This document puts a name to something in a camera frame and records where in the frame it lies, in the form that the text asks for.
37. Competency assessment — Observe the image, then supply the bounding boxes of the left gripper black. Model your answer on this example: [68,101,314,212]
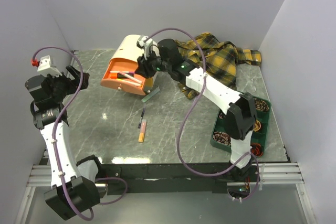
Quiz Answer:
[43,65,89,102]

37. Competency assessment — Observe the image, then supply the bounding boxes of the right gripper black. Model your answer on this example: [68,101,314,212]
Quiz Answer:
[134,48,171,80]

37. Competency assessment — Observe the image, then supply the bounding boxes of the yellow drawer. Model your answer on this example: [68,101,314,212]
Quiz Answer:
[143,77,154,91]

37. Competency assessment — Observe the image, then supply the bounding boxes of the cream round drawer organizer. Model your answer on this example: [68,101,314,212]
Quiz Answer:
[110,35,158,95]

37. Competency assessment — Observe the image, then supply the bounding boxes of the pink top drawer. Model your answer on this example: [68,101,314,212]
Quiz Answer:
[100,63,137,93]

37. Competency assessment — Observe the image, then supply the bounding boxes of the green highlighter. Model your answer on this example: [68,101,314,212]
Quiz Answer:
[141,87,160,103]

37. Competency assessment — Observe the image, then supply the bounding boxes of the white pen pink cap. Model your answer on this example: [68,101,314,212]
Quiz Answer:
[109,70,135,74]

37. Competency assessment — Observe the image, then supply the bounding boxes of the black thin pen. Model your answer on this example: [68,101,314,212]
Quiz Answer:
[138,103,146,129]

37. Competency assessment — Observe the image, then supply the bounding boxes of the orange pink highlighter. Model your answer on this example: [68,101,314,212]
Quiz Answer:
[138,119,147,143]

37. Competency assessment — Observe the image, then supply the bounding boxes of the white pen orange cap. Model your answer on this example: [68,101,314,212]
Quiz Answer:
[121,73,142,84]

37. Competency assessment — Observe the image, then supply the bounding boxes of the orange black highlighter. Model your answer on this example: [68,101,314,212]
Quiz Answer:
[110,73,127,79]

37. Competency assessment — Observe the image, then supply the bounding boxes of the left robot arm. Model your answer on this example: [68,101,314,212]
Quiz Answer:
[25,66,105,220]

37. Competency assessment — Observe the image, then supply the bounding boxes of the yellow plaid shirt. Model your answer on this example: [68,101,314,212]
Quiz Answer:
[175,33,261,90]

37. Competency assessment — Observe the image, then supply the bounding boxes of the dark patterned hair band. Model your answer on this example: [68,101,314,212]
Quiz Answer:
[219,112,225,120]

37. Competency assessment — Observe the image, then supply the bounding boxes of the brown patterned hair band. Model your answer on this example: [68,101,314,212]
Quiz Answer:
[213,131,231,146]

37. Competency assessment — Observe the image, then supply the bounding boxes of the green compartment tray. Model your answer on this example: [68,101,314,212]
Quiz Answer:
[210,97,271,153]

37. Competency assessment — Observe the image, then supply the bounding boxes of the dark floral hair band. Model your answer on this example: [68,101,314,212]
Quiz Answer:
[254,98,269,112]

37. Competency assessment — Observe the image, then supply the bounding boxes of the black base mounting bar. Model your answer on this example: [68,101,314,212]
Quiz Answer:
[95,163,262,195]

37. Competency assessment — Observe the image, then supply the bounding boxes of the tan hair band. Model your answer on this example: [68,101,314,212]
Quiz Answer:
[253,120,262,132]

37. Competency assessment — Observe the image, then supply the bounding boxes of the orange black hair band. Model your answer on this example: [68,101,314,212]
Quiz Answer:
[250,143,264,157]

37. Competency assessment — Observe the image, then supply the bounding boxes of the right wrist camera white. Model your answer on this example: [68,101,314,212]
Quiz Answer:
[136,35,157,59]

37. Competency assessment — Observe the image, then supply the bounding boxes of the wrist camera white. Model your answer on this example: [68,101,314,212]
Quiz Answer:
[136,35,157,59]
[31,55,62,78]

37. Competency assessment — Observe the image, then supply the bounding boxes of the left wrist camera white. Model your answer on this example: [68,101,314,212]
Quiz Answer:
[31,55,62,78]

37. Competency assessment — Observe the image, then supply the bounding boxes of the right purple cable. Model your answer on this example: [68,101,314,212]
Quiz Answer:
[145,27,262,201]

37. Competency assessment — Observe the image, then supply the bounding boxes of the purple cable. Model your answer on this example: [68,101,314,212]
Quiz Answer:
[145,27,262,201]
[31,47,129,221]

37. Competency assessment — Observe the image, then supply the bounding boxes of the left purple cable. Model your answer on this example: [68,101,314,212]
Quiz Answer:
[31,47,129,221]

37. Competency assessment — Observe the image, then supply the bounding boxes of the aluminium rail frame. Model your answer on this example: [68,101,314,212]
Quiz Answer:
[15,49,316,224]

